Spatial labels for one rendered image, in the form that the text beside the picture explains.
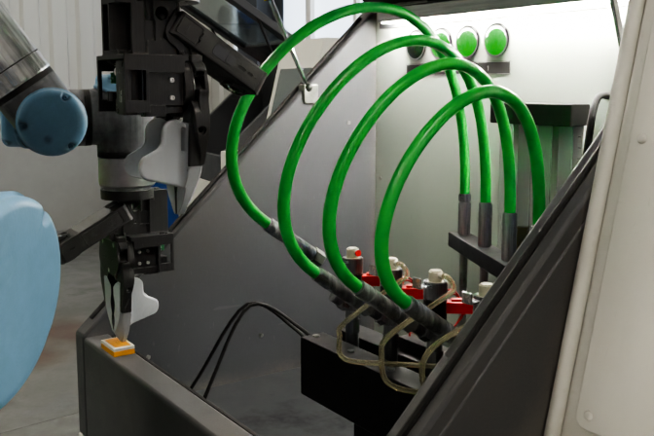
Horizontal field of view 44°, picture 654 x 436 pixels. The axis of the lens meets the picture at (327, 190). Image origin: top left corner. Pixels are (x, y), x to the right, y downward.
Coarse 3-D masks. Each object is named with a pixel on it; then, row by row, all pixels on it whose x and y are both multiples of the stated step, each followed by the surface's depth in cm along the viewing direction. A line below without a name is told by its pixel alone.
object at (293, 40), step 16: (320, 16) 100; (336, 16) 101; (400, 16) 107; (416, 16) 108; (304, 32) 99; (432, 32) 110; (288, 48) 98; (272, 64) 97; (448, 80) 114; (240, 96) 96; (240, 112) 95; (464, 112) 115; (240, 128) 95; (464, 128) 115; (464, 144) 116; (464, 160) 116; (464, 176) 116; (240, 192) 96; (464, 192) 117; (256, 208) 98
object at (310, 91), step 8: (264, 0) 132; (272, 0) 132; (272, 8) 132; (280, 24) 133; (296, 56) 135; (296, 64) 136; (304, 80) 136; (304, 88) 136; (312, 88) 137; (304, 96) 137; (312, 96) 137
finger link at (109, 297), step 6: (108, 276) 113; (108, 282) 113; (114, 282) 113; (108, 288) 113; (108, 294) 113; (108, 300) 113; (108, 306) 114; (114, 306) 113; (108, 312) 114; (114, 318) 113; (114, 324) 113
